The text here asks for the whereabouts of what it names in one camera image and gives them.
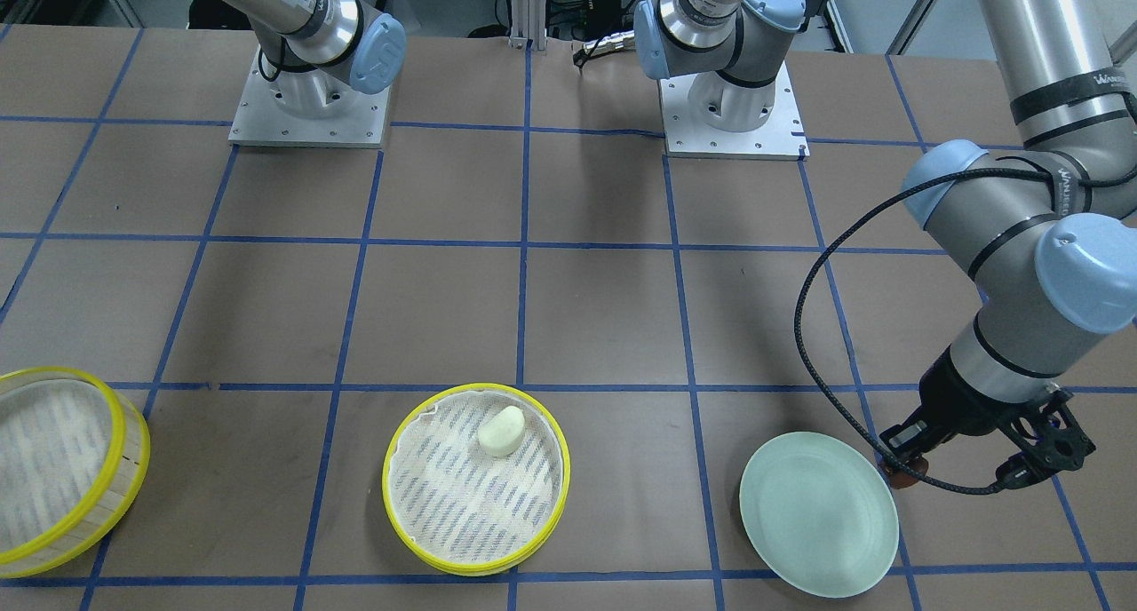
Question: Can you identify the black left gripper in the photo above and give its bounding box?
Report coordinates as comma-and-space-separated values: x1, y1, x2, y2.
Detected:
879, 375, 1096, 492

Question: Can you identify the brown steamed bun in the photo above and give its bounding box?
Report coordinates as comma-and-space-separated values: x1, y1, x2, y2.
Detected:
883, 456, 929, 490

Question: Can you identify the white steamed bun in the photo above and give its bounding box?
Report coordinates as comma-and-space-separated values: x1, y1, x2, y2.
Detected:
476, 405, 528, 457

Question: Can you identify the yellow rimmed steamer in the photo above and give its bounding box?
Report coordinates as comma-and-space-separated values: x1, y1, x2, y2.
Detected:
380, 382, 572, 577
1, 368, 151, 579

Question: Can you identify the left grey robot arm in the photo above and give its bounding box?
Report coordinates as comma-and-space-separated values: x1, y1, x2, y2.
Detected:
838, 0, 1134, 496

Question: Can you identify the light green plate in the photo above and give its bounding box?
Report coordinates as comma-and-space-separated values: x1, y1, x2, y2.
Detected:
738, 432, 899, 598

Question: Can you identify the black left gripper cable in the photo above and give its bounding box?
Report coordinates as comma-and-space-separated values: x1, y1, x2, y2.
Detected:
794, 167, 1137, 496

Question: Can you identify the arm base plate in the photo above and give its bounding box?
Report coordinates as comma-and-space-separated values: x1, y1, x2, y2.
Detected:
657, 63, 811, 162
227, 50, 395, 149

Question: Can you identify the aluminium frame post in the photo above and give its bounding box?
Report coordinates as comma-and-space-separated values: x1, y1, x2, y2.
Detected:
507, 0, 548, 53

